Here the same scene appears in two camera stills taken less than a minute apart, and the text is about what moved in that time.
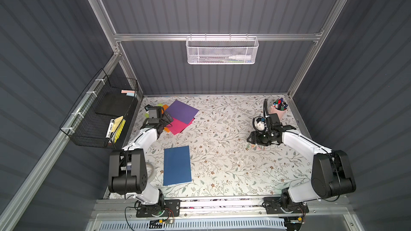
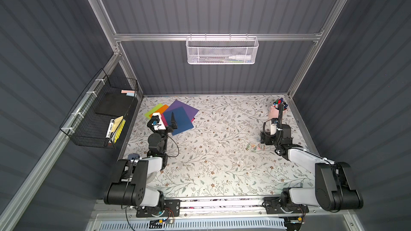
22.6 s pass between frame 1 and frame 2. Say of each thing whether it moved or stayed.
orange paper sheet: stayed
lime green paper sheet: stayed
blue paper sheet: moved
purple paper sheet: stayed
